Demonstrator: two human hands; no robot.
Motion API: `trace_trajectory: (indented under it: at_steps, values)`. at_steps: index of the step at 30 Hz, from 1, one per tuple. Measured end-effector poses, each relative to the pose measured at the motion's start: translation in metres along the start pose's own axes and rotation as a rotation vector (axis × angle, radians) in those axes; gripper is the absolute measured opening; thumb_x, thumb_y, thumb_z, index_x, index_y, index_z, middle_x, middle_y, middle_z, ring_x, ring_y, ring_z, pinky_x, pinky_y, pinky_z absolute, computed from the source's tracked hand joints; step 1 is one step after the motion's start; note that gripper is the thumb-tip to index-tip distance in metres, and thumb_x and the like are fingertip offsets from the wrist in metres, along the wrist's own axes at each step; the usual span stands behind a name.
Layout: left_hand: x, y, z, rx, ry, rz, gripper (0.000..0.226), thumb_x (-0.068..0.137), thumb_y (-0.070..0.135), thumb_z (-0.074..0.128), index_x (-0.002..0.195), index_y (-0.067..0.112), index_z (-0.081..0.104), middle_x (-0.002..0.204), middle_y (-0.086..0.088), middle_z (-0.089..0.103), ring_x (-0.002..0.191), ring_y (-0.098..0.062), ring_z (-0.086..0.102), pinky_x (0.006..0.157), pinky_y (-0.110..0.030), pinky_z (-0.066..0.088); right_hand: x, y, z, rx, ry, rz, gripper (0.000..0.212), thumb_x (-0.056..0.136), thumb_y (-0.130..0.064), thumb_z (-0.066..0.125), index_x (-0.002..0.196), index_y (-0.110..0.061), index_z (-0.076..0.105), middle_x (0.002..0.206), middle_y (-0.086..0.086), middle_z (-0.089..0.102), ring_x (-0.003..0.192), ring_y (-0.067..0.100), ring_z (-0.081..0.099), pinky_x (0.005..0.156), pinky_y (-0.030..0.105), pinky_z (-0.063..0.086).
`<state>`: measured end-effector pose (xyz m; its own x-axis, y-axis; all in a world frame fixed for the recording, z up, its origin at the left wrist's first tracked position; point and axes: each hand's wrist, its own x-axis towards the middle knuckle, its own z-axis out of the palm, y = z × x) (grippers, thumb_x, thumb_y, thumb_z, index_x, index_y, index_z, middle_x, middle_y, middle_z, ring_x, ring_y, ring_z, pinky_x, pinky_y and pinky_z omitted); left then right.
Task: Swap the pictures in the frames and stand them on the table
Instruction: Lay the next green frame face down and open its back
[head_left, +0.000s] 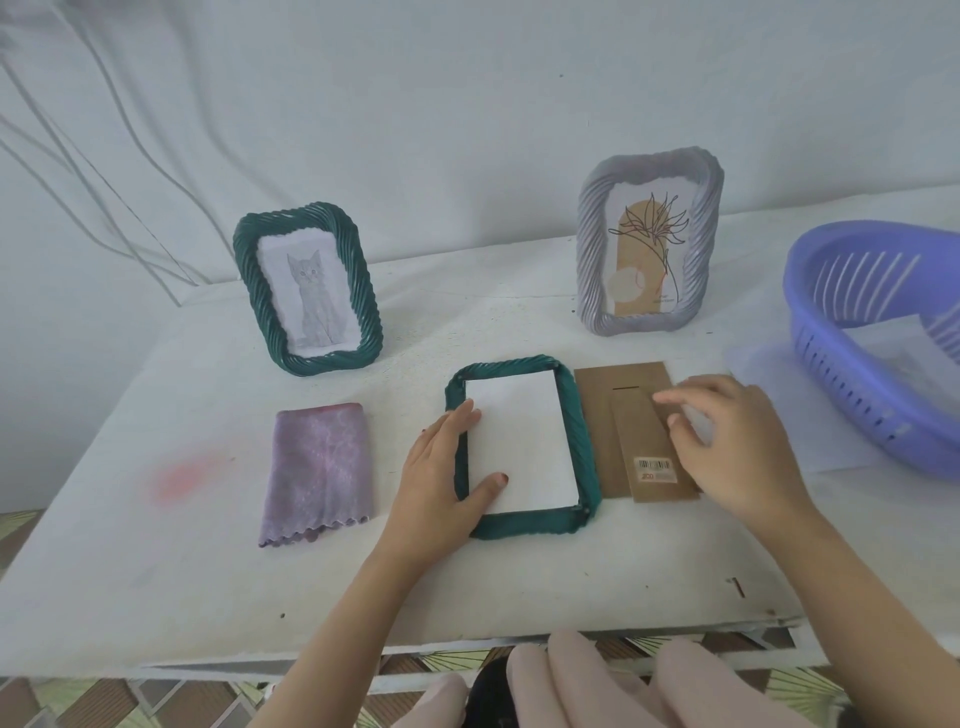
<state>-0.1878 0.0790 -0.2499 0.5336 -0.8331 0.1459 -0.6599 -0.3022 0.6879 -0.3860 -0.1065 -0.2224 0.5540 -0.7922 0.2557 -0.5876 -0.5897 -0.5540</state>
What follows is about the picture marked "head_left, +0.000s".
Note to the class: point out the person's right hand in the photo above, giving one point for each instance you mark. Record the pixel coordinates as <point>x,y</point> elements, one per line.
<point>750,465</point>

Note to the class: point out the person's left hand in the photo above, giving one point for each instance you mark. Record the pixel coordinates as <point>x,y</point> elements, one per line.
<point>427,502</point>

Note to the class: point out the purple cleaning cloth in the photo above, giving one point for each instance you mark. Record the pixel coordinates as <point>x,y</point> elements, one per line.
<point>315,472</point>

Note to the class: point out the purple plastic basket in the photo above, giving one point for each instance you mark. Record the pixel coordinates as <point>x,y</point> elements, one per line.
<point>825,360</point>

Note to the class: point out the brown cardboard backing board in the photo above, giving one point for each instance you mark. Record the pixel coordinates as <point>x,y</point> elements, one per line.
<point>622,435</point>

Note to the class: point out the person's left forearm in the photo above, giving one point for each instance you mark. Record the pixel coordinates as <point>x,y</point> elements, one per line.
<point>337,637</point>

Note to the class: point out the person's right forearm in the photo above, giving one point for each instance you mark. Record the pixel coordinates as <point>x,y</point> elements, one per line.
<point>862,622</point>

